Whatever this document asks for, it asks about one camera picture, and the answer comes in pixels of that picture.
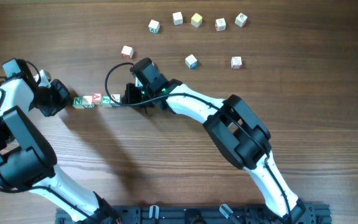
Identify green N block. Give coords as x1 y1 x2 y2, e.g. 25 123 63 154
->
72 96 84 109

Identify wooden block blue picture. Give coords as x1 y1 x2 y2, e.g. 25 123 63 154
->
111 94 121 106

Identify plain wooden block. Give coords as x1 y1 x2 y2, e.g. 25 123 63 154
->
82 96 94 108

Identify green picture block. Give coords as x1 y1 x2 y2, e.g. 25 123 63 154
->
101 95 112 107

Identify wooden block blue side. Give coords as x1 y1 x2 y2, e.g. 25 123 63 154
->
185 54 198 69

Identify red A block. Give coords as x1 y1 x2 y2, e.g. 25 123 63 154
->
92 92 103 105

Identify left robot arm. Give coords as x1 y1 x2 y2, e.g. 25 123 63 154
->
0 58 122 223

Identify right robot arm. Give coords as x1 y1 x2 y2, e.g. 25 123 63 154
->
130 58 305 223

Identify wooden block red left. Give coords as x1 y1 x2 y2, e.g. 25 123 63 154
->
121 45 134 59

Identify wooden block teal side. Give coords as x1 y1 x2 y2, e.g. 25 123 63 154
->
148 20 160 34

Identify white wooden block top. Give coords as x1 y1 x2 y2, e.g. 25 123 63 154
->
172 12 183 25

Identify yellow wooden block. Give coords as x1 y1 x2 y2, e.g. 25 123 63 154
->
191 13 203 27

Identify wooden block red bottom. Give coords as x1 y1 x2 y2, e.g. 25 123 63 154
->
231 57 242 69

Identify wooden block red picture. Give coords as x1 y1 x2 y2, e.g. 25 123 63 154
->
215 18 226 32

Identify wooden block far right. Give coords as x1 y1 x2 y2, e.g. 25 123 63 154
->
235 12 248 27

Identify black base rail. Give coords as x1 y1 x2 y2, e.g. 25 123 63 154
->
55 203 333 224

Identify right camera cable black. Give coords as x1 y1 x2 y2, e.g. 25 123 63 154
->
104 62 293 224

